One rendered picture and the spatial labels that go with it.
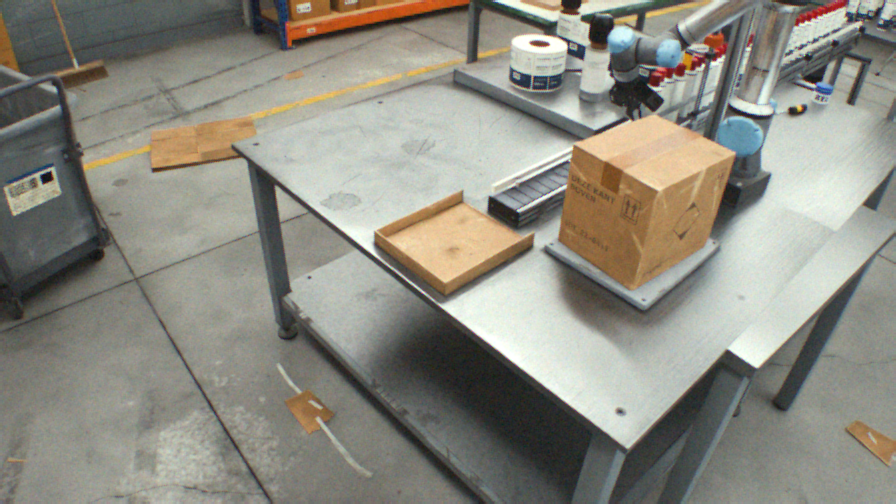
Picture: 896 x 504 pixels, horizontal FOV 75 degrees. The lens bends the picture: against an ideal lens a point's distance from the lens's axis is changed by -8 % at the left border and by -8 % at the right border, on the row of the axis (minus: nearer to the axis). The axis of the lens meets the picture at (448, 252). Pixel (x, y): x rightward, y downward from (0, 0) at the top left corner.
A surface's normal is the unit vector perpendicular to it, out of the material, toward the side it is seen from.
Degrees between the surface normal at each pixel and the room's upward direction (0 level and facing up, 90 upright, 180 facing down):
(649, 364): 0
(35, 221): 94
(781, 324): 0
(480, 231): 0
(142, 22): 90
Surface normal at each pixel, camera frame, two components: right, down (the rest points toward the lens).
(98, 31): 0.62, 0.49
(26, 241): 0.84, 0.39
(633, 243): -0.79, 0.35
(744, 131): -0.54, 0.56
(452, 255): 0.04, -0.79
